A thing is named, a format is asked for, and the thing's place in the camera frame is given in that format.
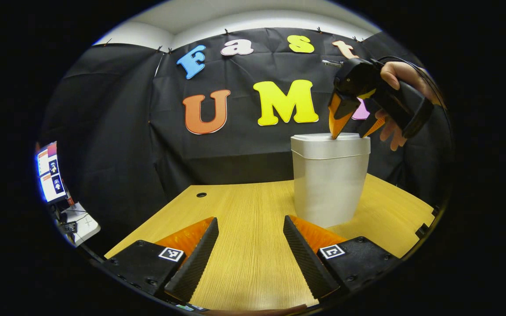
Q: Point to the computer monitor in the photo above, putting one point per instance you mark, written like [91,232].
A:
[51,173]

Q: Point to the white desktop garbage bin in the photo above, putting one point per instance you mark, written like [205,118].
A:
[327,184]

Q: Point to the black keypad device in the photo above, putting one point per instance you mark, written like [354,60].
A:
[69,227]

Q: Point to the black backdrop cloth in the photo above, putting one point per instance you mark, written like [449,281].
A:
[235,158]

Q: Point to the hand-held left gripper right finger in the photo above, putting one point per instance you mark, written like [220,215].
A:
[305,263]

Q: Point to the white side table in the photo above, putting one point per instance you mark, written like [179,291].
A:
[88,221]

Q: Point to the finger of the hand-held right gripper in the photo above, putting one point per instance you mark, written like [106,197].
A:
[341,114]
[372,125]

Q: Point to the wooden desktop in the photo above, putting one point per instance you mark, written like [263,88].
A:
[248,219]

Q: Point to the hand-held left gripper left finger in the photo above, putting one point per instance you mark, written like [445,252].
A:
[196,263]

